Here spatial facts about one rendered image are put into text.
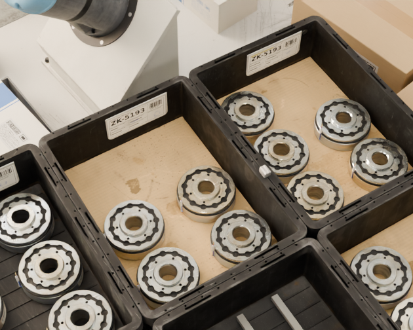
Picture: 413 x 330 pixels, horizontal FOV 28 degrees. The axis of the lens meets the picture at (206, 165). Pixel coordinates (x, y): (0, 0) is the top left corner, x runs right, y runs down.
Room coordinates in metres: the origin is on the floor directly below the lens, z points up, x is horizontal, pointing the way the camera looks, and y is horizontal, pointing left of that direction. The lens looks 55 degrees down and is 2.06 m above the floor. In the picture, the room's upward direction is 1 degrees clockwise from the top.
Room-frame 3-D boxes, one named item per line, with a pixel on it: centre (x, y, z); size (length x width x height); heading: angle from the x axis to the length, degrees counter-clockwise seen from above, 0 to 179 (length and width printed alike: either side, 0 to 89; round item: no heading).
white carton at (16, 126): (1.00, 0.40, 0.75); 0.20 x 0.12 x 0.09; 41
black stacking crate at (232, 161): (0.76, 0.06, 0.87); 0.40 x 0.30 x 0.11; 32
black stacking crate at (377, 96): (0.92, -0.19, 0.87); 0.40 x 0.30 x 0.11; 32
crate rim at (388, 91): (0.92, -0.19, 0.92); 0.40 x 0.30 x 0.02; 32
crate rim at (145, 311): (0.76, 0.06, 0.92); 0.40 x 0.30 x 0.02; 32
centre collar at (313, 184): (0.79, -0.19, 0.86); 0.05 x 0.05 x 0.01
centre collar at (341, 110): (0.96, -0.25, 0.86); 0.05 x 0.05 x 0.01
